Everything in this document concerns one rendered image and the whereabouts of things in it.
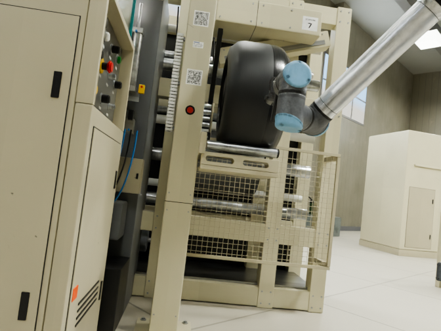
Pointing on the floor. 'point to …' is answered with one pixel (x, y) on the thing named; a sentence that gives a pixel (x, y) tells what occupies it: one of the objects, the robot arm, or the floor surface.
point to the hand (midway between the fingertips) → (271, 104)
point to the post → (182, 175)
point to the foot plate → (142, 324)
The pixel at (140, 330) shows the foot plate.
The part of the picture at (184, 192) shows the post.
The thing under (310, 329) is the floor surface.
